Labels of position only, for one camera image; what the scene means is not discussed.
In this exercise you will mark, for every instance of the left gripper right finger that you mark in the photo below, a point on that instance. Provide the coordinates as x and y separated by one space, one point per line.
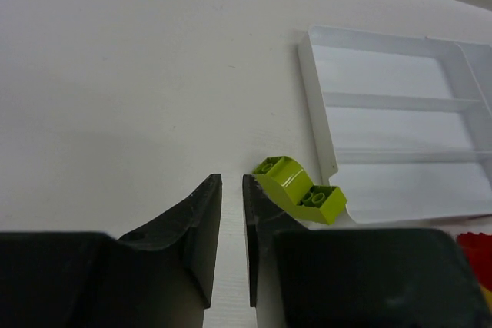
375 277

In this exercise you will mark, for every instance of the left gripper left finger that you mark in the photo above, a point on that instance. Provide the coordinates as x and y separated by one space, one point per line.
160 274

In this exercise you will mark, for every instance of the yellow and red lego stack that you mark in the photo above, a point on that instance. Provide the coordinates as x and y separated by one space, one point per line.
477 248

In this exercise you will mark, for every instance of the large lime green lego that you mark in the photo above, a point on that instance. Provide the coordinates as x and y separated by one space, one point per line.
287 184

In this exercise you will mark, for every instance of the white divided tray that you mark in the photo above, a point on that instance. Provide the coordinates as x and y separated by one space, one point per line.
401 125

